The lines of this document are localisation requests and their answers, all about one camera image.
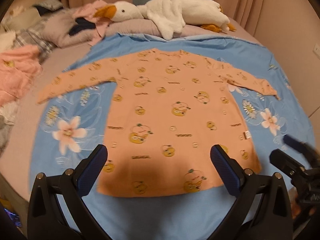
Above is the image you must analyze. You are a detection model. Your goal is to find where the white wall power strip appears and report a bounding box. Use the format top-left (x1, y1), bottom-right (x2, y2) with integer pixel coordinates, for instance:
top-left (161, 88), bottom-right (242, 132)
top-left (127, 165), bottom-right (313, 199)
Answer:
top-left (313, 43), bottom-right (320, 59)

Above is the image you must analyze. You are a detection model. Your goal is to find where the orange cartoon print shirt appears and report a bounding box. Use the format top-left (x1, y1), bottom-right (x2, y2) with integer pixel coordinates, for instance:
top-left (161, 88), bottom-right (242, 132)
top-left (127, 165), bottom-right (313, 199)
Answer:
top-left (38, 48), bottom-right (280, 197)

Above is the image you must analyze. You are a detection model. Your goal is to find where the grey plaid cloth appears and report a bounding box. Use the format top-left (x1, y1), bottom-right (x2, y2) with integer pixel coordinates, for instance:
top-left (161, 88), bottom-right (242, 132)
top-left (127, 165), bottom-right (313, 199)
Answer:
top-left (13, 19), bottom-right (56, 63)

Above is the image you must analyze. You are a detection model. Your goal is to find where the pink fluffy garment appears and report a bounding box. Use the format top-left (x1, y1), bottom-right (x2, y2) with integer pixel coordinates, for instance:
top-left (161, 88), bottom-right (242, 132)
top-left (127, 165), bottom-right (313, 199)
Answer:
top-left (1, 45), bottom-right (42, 106)

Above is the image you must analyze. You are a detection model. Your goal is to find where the dark navy garment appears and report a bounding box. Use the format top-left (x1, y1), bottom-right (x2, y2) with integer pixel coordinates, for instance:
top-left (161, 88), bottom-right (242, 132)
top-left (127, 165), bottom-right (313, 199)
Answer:
top-left (68, 17), bottom-right (96, 36)

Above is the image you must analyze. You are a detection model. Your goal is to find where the white goose plush toy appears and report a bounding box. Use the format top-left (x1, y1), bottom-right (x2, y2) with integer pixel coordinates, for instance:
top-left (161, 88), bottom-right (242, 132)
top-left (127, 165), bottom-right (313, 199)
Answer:
top-left (93, 0), bottom-right (236, 40)

